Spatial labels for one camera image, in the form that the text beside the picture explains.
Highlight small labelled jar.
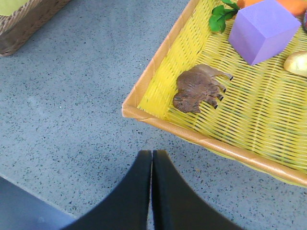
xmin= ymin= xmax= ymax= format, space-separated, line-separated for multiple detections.
xmin=302 ymin=11 xmax=307 ymax=32

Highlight brown wicker basket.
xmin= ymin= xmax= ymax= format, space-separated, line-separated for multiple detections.
xmin=0 ymin=0 xmax=69 ymax=57

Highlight toy croissant bread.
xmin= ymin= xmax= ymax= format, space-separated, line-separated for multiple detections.
xmin=283 ymin=51 xmax=307 ymax=77

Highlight yellow woven basket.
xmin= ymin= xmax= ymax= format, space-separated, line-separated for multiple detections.
xmin=122 ymin=0 xmax=307 ymax=187

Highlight yellow tape roll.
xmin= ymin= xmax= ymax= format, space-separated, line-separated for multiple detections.
xmin=0 ymin=0 xmax=28 ymax=16

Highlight brown toy animal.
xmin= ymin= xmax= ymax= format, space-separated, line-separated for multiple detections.
xmin=172 ymin=64 xmax=233 ymax=113

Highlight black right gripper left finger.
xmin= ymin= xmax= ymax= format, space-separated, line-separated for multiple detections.
xmin=64 ymin=150 xmax=153 ymax=230

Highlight orange toy carrot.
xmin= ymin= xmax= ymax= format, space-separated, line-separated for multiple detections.
xmin=209 ymin=0 xmax=307 ymax=33

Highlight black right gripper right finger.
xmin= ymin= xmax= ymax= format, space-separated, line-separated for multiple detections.
xmin=152 ymin=150 xmax=241 ymax=230

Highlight purple foam cube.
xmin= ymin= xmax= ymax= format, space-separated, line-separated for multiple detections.
xmin=228 ymin=0 xmax=301 ymax=66

